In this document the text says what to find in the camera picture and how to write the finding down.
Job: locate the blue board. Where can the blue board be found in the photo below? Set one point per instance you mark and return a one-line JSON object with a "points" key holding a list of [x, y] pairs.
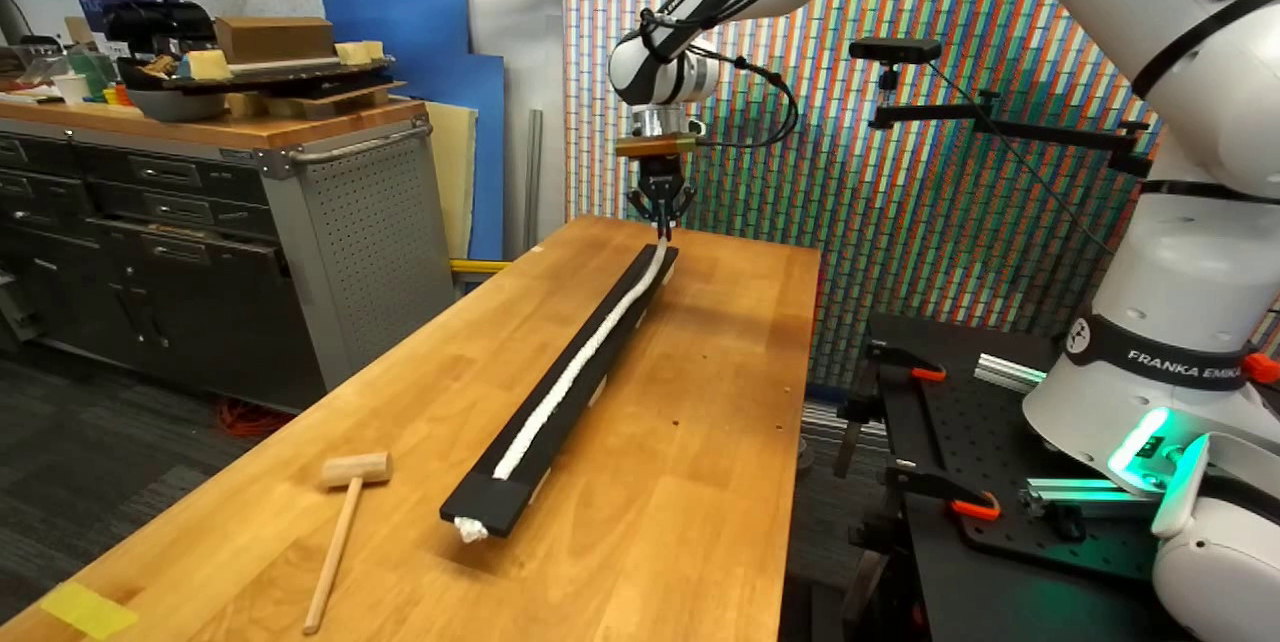
{"points": [[420, 22]]}

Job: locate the yellow foam block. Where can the yellow foam block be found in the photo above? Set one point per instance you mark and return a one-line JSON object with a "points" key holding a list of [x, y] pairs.
{"points": [[360, 51], [208, 64]]}

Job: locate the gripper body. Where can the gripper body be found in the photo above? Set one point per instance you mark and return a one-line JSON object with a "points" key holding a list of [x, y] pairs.
{"points": [[661, 174]]}

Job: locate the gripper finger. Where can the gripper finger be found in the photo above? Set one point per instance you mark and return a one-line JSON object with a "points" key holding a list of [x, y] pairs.
{"points": [[642, 205], [681, 203]]}

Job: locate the camera on mount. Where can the camera on mount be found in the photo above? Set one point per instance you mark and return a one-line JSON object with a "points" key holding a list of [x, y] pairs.
{"points": [[990, 117]]}

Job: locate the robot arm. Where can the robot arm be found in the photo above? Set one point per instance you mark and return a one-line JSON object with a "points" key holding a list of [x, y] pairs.
{"points": [[1180, 252]]}

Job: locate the yellow tape piece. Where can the yellow tape piece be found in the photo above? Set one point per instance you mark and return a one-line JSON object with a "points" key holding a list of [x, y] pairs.
{"points": [[88, 609]]}

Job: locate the black tray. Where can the black tray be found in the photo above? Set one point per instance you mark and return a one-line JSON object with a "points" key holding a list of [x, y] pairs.
{"points": [[300, 74]]}

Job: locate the white cup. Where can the white cup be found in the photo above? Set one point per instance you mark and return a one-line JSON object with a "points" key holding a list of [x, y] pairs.
{"points": [[71, 87]]}

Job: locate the grey tool cabinet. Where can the grey tool cabinet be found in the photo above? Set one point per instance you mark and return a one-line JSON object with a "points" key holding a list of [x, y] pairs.
{"points": [[200, 242]]}

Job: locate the long black block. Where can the long black block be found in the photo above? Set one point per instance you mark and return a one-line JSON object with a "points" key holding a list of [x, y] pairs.
{"points": [[560, 422]]}

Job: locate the aluminium extrusion bar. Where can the aluminium extrusion bar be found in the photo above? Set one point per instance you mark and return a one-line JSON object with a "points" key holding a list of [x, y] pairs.
{"points": [[1010, 372], [1075, 494]]}

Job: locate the orange black clamp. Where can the orange black clamp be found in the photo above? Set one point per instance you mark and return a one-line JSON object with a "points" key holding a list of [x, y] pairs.
{"points": [[945, 492], [905, 362]]}

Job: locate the beige board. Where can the beige board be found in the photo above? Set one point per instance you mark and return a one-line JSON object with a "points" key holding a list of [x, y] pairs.
{"points": [[458, 172]]}

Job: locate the brown cardboard box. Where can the brown cardboard box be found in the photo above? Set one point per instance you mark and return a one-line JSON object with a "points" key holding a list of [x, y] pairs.
{"points": [[273, 40]]}

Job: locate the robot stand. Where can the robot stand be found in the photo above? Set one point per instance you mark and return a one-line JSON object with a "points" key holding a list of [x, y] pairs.
{"points": [[1000, 562]]}

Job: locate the wooden mallet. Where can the wooden mallet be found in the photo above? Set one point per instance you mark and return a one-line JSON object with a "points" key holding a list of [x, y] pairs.
{"points": [[345, 512]]}

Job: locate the grey bowl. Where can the grey bowl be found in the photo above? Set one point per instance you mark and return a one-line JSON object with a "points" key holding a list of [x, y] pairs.
{"points": [[178, 105]]}

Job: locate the stack of wooden boards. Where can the stack of wooden boards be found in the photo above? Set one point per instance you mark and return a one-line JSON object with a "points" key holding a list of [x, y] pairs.
{"points": [[320, 102]]}

